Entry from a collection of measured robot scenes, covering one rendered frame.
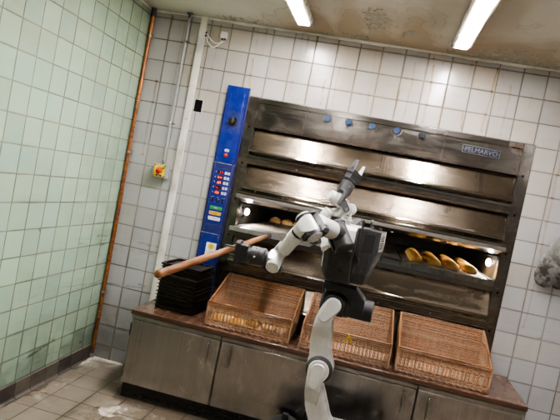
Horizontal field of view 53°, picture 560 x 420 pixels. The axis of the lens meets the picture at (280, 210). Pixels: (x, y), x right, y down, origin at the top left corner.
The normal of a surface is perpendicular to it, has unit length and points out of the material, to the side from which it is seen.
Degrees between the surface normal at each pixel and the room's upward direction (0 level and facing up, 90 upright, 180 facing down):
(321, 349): 90
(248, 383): 90
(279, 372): 90
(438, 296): 70
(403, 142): 90
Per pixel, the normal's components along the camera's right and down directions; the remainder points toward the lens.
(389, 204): -0.10, -0.32
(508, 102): -0.17, 0.02
